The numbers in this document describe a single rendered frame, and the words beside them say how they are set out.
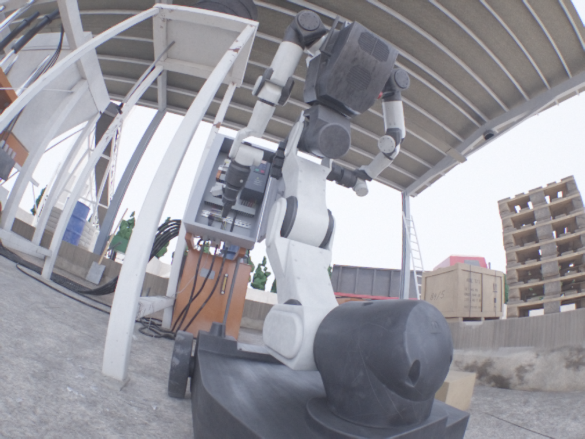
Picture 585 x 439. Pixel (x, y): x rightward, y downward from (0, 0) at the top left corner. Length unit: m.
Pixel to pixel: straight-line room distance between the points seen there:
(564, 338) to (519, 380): 0.27
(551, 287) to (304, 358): 1.97
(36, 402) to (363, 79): 1.19
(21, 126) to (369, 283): 10.19
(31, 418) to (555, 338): 1.59
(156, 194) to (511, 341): 1.62
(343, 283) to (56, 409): 9.25
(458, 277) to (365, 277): 6.39
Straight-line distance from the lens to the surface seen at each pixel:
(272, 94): 0.89
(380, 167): 1.15
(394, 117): 1.10
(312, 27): 0.94
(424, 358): 0.30
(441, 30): 5.46
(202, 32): 2.67
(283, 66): 0.90
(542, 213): 2.28
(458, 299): 3.39
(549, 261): 2.16
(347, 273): 9.48
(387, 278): 9.53
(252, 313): 3.57
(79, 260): 4.07
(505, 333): 1.39
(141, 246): 0.79
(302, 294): 0.55
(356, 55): 0.87
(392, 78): 1.07
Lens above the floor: 0.32
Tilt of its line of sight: 21 degrees up
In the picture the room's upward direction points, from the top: 10 degrees clockwise
